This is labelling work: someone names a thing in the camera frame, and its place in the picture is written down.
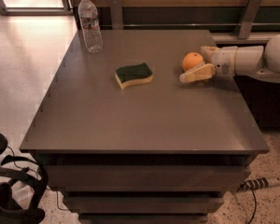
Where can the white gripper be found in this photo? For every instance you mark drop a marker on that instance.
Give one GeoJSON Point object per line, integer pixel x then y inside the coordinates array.
{"type": "Point", "coordinates": [224, 62]}

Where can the orange fruit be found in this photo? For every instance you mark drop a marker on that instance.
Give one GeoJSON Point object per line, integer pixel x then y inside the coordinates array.
{"type": "Point", "coordinates": [190, 60]}

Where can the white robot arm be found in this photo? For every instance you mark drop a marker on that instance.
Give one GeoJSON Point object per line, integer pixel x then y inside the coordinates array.
{"type": "Point", "coordinates": [270, 70]}

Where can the green and yellow sponge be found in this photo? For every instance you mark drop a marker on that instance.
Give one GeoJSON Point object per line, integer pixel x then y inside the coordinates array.
{"type": "Point", "coordinates": [132, 75]}

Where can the clear plastic water bottle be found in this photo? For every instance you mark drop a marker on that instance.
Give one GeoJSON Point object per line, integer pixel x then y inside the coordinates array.
{"type": "Point", "coordinates": [90, 26]}

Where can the white power strip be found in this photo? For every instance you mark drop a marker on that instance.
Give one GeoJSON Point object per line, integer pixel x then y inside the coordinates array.
{"type": "Point", "coordinates": [259, 183]}

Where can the right metal bracket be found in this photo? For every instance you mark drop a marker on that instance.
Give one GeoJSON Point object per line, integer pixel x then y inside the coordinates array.
{"type": "Point", "coordinates": [245, 25]}

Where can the metal bracket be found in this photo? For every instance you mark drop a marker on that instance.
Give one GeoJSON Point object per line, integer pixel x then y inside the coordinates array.
{"type": "Point", "coordinates": [116, 14]}
{"type": "Point", "coordinates": [245, 25]}

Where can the left metal bracket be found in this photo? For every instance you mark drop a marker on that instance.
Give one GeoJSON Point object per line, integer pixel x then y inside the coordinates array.
{"type": "Point", "coordinates": [116, 14]}

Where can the horizontal metal rail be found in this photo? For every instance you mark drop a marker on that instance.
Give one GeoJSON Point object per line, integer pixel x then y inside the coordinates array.
{"type": "Point", "coordinates": [212, 26]}

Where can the black headset with straps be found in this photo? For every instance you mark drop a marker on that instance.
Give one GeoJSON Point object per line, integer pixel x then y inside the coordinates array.
{"type": "Point", "coordinates": [10, 210]}

